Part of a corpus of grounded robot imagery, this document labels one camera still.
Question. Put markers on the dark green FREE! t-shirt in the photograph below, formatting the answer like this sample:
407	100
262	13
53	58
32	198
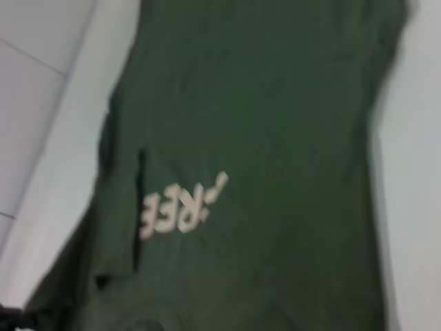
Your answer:
258	120

